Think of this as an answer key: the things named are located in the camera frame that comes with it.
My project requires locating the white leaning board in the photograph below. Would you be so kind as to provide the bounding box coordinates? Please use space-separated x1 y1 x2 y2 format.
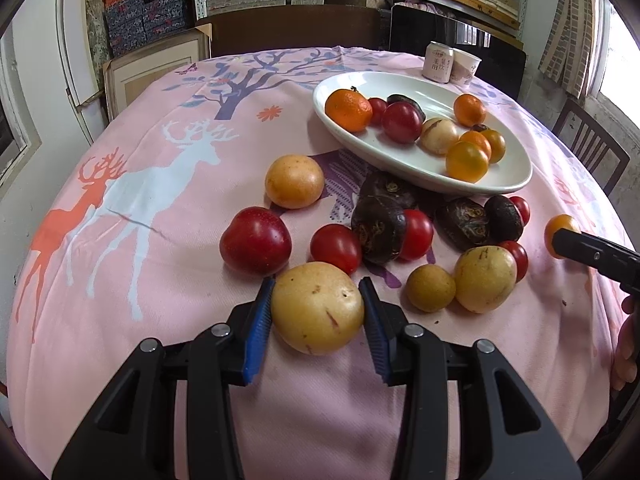
55 0 108 143

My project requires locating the checked curtain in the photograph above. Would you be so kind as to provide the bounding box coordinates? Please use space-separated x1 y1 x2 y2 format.
537 0 601 100

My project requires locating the brown wooden board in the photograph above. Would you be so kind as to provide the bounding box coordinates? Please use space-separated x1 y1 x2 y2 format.
197 4 386 58

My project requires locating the orange cherry tomato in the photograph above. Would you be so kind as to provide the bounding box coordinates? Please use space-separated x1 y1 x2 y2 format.
481 129 507 164
544 214 582 261
445 141 490 184

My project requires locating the red plum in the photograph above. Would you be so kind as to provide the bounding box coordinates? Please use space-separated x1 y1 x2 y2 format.
219 206 293 276
383 101 425 143

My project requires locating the black glossy panel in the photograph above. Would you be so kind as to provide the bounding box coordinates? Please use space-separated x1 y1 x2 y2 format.
389 2 528 103

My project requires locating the small yellow round fruit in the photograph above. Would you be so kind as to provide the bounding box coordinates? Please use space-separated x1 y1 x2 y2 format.
405 265 457 313

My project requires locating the white drink can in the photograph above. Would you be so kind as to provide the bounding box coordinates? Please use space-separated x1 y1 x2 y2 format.
422 41 455 82

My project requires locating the beige framed panel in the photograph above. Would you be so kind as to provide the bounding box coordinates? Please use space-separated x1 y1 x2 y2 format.
102 25 213 121

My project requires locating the stack of blue patterned boxes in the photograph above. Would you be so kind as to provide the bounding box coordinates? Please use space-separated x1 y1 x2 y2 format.
102 0 193 58

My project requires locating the grey marble slab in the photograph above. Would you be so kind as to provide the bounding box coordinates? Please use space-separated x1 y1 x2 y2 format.
85 0 111 63

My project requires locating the bright window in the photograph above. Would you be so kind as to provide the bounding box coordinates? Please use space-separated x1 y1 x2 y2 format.
587 0 640 111

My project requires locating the pink deer-print tablecloth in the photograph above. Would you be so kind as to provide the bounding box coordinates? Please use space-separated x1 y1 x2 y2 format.
5 45 631 480

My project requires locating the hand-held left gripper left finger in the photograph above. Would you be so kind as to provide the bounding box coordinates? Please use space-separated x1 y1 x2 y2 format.
52 276 277 480

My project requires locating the orange-yellow round fruit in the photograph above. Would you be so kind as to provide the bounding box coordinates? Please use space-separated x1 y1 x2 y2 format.
265 154 325 209

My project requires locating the white oval plate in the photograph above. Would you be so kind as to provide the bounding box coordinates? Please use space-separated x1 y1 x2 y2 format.
312 71 533 196

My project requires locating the white-framed dark window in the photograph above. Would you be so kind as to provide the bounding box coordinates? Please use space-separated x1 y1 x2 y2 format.
0 25 41 181

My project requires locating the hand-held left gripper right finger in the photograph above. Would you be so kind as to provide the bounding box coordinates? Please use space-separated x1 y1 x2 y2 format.
358 276 583 480

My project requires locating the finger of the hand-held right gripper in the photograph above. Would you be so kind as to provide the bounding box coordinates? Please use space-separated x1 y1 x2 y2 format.
552 228 640 296

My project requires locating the mandarin orange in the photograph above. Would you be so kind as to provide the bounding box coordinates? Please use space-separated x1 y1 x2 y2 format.
325 87 373 133
453 94 487 128
459 130 493 160

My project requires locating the dark wooden slatted chair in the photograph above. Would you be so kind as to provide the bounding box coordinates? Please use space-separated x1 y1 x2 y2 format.
552 97 631 196

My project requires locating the white paper cup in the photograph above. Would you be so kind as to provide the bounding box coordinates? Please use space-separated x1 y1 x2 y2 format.
449 51 482 86

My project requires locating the person's right hand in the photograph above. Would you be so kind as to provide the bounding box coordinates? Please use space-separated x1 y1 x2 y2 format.
612 296 640 392

